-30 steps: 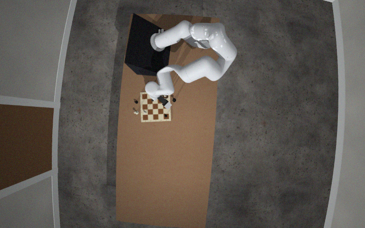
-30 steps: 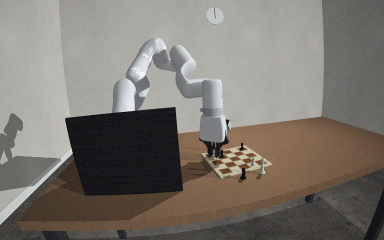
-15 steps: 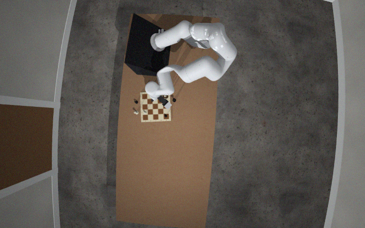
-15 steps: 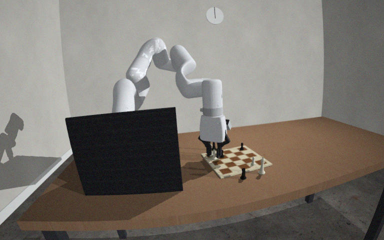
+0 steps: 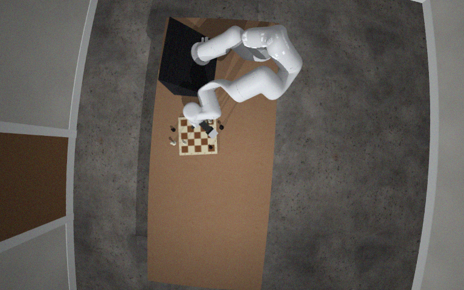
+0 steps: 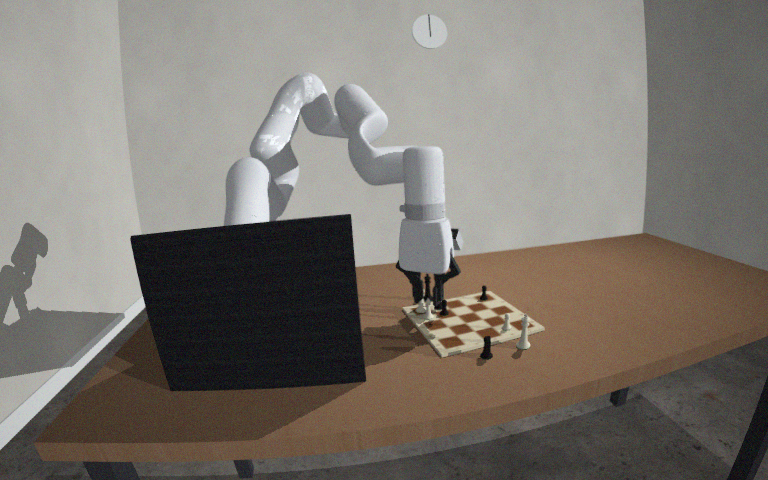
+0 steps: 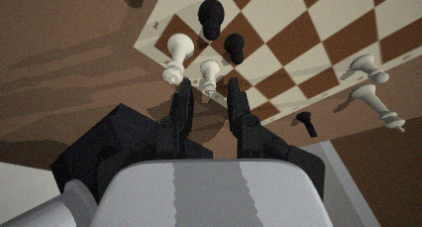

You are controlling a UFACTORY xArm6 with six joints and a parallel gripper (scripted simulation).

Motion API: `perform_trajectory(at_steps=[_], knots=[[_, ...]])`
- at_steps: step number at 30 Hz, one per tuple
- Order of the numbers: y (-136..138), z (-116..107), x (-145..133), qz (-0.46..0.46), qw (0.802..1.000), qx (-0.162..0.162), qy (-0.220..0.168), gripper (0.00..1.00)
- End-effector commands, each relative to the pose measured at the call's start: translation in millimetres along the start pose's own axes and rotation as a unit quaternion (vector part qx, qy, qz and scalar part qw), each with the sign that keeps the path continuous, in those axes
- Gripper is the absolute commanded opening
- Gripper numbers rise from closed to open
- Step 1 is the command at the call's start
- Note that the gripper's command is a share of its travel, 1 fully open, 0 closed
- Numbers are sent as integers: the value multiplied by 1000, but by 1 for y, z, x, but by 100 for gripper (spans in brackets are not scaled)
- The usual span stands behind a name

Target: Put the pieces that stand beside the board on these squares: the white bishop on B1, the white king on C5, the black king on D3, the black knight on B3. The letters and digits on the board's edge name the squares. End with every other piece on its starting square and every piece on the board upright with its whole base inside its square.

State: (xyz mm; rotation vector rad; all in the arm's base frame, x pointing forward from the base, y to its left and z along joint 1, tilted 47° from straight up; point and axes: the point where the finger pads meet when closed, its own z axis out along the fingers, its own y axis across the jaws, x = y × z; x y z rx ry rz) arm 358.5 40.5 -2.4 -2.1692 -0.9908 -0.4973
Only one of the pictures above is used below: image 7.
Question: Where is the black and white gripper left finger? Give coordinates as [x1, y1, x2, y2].
[97, 78, 194, 203]

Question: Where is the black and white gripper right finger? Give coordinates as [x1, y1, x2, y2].
[227, 77, 325, 203]

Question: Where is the brown and cream chessboard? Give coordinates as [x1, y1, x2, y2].
[134, 0, 422, 126]

